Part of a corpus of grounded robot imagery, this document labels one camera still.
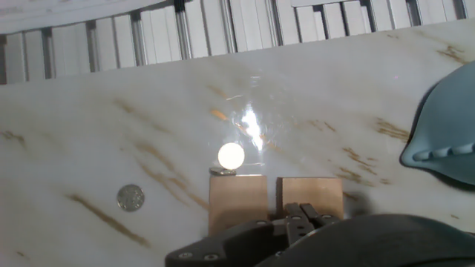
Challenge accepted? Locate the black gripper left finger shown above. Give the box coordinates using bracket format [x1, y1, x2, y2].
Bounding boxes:
[165, 202, 316, 267]

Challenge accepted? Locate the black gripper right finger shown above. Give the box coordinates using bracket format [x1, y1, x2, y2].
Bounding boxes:
[299, 202, 341, 227]

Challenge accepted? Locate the light wooden block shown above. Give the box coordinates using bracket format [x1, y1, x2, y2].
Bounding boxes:
[207, 174, 269, 237]
[275, 177, 344, 220]

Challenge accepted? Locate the light blue piggy bank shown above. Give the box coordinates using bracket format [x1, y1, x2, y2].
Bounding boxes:
[399, 61, 475, 186]

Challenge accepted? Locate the round metal coin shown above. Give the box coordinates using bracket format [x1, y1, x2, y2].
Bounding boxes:
[209, 166, 238, 177]
[116, 183, 146, 213]
[217, 142, 246, 171]

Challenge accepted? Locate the white marble pattern mat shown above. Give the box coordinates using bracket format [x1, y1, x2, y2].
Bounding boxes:
[0, 19, 475, 267]

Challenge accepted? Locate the white printed paper sheet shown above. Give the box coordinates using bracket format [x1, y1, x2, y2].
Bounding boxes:
[0, 0, 167, 36]

